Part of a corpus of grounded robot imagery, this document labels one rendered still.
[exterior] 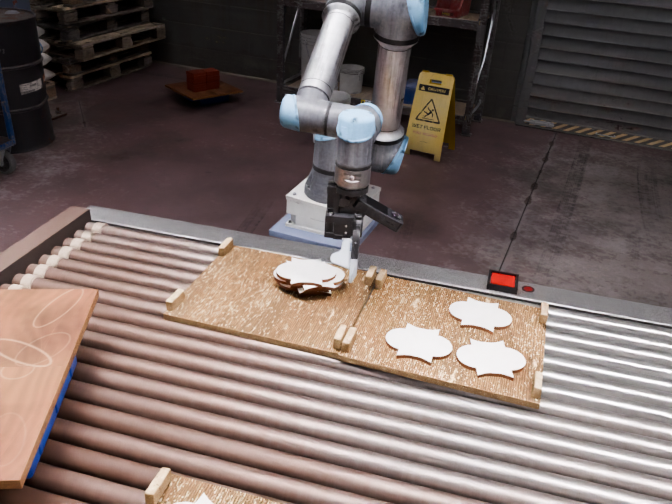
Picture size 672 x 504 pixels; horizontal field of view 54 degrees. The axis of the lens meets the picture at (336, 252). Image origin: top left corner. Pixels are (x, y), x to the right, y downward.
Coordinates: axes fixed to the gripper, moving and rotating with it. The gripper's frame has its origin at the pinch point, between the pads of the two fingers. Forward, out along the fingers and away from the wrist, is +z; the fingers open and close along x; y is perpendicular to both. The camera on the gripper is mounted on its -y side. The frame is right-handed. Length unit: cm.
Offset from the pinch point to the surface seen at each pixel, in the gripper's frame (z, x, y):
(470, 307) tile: 9.4, -1.9, -27.5
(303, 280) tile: 5.6, -1.1, 11.8
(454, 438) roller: 12.2, 38.1, -21.3
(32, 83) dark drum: 59, -309, 237
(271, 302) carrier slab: 10.5, 2.0, 18.7
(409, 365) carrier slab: 10.3, 20.5, -13.1
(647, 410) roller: 12, 25, -60
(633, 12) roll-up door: 2, -427, -191
